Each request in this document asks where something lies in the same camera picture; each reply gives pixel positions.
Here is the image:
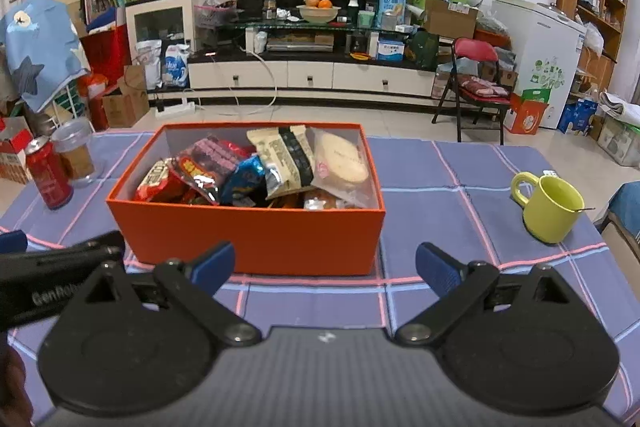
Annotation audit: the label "red purple snack packet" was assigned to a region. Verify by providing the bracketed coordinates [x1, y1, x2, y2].
[172, 136, 256, 206]

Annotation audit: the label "shiny blue snack packet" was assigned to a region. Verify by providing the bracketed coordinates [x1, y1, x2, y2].
[220, 155, 266, 208]

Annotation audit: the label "red white snack packet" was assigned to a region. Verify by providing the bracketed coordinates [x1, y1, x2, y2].
[134, 157, 191, 204]

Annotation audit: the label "orange cardboard box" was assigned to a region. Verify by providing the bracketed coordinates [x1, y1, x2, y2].
[106, 122, 387, 278]

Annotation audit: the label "white glass door cabinet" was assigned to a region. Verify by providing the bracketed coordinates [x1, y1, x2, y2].
[125, 0, 196, 90]

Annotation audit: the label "red white cardboard box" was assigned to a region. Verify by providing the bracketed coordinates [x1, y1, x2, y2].
[0, 116, 36, 185]

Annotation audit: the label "orange red bag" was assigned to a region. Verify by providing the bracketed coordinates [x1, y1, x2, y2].
[77, 74, 108, 130]

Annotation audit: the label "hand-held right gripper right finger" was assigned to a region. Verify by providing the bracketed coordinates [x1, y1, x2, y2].
[392, 241, 573, 348]

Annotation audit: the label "clear white cake packet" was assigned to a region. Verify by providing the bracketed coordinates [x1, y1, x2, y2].
[310, 127, 375, 209]

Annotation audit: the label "white cable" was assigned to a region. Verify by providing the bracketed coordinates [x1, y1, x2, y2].
[227, 52, 279, 108]

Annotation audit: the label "yellow green mug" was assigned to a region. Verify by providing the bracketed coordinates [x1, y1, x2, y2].
[510, 172, 586, 244]

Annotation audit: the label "brown cardboard box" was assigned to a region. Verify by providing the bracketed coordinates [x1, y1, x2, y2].
[424, 0, 480, 40]

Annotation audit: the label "stack of newspapers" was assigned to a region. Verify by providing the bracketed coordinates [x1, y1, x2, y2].
[600, 89, 640, 128]

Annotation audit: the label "clear storage bin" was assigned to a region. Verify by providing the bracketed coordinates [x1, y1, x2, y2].
[597, 117, 640, 168]

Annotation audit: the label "dark green bag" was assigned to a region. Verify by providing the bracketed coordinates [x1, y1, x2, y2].
[405, 29, 441, 70]

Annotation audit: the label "red folding chair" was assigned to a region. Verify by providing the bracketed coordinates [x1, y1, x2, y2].
[431, 38, 513, 146]

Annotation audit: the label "tall blue white carton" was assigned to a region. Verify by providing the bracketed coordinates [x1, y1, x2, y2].
[376, 0, 407, 30]

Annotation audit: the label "blue white bag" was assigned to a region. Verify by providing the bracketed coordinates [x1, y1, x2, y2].
[162, 43, 191, 88]

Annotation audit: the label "small brown floor box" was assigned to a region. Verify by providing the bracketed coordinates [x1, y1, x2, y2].
[102, 87, 150, 128]

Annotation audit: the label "red soda can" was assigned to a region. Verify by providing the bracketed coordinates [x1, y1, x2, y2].
[25, 138, 74, 210]

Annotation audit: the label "white wire rack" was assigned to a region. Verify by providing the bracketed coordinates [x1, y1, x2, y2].
[47, 84, 86, 128]

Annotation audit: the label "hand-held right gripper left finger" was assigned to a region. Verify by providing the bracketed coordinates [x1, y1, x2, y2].
[82, 241, 263, 348]

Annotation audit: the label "pale fruit bowl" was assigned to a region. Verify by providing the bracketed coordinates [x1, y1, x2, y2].
[296, 4, 342, 24]

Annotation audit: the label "blue star print cloth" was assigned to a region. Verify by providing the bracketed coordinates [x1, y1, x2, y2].
[0, 0, 91, 112]

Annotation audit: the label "white plastic bag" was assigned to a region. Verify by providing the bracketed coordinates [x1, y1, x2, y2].
[136, 39, 165, 90]

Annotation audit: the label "white TV stand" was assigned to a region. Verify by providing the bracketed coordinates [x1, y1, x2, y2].
[189, 19, 451, 100]

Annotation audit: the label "small blue white box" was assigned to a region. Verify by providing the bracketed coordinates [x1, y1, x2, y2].
[377, 39, 405, 62]

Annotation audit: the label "white power strip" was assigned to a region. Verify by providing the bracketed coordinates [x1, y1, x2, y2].
[155, 101, 196, 115]

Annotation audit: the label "brown chocolate cookie packet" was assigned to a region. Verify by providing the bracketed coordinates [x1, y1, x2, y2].
[302, 188, 351, 210]

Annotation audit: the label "blue plaid tablecloth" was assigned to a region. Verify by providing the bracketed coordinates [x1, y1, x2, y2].
[0, 130, 628, 427]

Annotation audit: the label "clear jar brown contents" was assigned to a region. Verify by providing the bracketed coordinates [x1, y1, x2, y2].
[51, 119, 97, 188]

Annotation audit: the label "beige black striped packet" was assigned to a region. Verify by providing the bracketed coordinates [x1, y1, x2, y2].
[246, 125, 316, 201]

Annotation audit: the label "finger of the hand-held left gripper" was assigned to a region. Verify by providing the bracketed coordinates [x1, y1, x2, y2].
[0, 230, 27, 255]
[0, 231, 126, 280]

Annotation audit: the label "orange green carton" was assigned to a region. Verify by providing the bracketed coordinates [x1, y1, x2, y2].
[504, 88, 551, 135]

